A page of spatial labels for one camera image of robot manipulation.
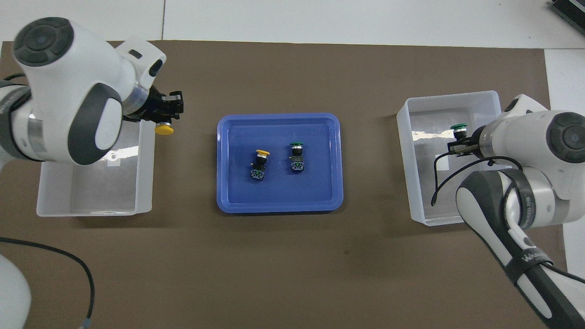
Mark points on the green push button switch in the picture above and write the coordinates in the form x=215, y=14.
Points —
x=297, y=160
x=458, y=127

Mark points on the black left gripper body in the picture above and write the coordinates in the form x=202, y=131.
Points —
x=148, y=105

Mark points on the blue plastic tray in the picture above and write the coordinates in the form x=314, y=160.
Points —
x=283, y=192

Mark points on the yellow push button switch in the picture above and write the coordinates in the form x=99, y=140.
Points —
x=260, y=165
x=163, y=130

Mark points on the black ribbed device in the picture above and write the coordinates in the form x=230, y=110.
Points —
x=571, y=8

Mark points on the small white label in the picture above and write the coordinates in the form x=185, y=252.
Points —
x=442, y=164

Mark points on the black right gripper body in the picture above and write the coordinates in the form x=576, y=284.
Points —
x=480, y=141

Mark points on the translucent white plastic box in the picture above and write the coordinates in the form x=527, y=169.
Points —
x=91, y=192
x=420, y=183

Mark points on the brown paper mat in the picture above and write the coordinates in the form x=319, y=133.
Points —
x=283, y=265

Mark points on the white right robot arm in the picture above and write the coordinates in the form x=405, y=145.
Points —
x=525, y=132

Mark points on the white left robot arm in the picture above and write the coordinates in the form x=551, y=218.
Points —
x=68, y=68

